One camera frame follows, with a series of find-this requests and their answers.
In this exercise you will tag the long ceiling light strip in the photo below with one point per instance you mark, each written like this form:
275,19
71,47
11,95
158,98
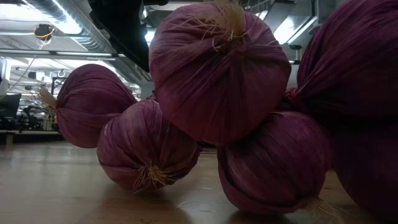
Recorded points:
77,53

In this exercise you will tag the dark computer monitor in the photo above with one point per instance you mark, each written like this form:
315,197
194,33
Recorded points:
9,107

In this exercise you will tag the black metal frame stand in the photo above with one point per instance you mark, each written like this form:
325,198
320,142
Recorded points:
59,79

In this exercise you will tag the small dark wall fixture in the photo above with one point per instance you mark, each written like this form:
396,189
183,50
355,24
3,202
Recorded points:
295,47

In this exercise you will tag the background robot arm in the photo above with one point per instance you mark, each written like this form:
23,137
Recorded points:
29,116

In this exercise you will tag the round dark ceiling fixture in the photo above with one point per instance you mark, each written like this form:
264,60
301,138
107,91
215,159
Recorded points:
44,31

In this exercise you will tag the large ribbed ceiling duct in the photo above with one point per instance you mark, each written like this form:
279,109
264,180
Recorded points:
90,40

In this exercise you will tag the black table frame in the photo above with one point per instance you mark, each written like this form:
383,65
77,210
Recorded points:
31,137

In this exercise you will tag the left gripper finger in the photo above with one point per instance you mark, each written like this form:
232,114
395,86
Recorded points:
124,28

